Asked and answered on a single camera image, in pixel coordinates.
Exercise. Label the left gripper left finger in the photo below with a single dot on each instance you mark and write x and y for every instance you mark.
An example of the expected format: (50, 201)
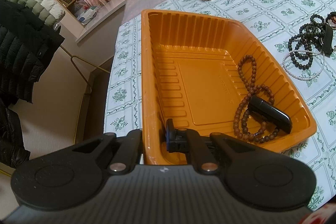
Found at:
(128, 154)

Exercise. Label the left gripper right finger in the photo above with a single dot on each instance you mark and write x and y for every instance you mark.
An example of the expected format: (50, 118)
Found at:
(199, 150)

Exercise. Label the orange plastic tray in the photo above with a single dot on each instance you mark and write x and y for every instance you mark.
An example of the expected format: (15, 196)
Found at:
(190, 74)

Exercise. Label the black oblong case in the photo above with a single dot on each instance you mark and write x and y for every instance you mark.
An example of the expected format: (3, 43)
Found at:
(270, 113)

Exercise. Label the black strap wristwatch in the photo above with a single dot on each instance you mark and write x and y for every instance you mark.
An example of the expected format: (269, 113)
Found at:
(331, 20)

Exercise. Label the gold coat rack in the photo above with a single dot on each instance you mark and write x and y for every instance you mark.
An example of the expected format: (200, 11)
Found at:
(81, 64)

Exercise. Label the black jacket at left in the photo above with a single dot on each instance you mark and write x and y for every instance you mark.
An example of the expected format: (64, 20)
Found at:
(13, 152)

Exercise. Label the plastic bag on ledge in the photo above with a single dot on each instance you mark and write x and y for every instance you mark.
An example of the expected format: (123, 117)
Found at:
(83, 12)

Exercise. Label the black puffer jacket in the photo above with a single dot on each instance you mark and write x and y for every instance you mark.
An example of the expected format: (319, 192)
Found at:
(27, 48)

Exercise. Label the green floral tablecloth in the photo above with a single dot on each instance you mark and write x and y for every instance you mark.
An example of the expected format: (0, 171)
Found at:
(273, 22)

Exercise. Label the grey white puffer jacket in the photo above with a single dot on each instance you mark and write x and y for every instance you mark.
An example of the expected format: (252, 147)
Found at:
(49, 11)

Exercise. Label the black strap item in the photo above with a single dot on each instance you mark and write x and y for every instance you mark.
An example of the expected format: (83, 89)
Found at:
(327, 40)

